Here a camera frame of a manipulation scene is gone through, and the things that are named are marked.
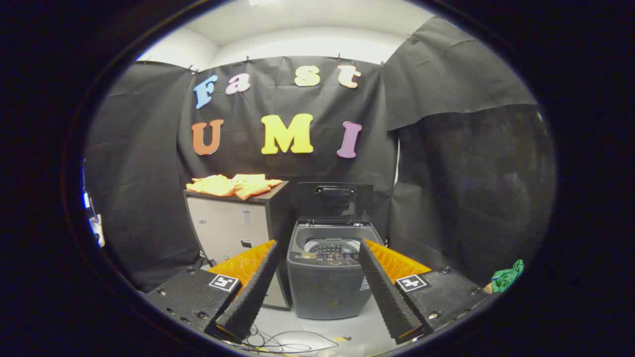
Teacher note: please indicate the grey washing machine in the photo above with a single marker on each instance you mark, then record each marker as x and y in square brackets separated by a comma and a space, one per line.
[322, 292]

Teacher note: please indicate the dark transparent washing machine lid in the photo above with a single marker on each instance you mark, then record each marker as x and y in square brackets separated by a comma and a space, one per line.
[307, 203]

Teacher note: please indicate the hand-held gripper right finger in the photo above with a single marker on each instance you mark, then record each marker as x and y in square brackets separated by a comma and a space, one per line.
[389, 297]

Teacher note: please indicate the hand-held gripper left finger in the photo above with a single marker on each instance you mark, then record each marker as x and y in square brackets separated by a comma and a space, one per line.
[250, 297]

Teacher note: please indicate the green cloth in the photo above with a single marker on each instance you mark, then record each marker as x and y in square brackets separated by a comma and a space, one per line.
[506, 277]

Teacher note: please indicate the orange polo shirt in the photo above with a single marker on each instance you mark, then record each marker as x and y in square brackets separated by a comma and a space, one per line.
[218, 186]

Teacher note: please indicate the beige cabinet with dark top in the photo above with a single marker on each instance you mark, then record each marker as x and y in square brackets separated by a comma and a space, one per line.
[223, 223]

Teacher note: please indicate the white and blue object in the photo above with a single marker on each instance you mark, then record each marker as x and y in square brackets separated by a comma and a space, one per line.
[98, 233]

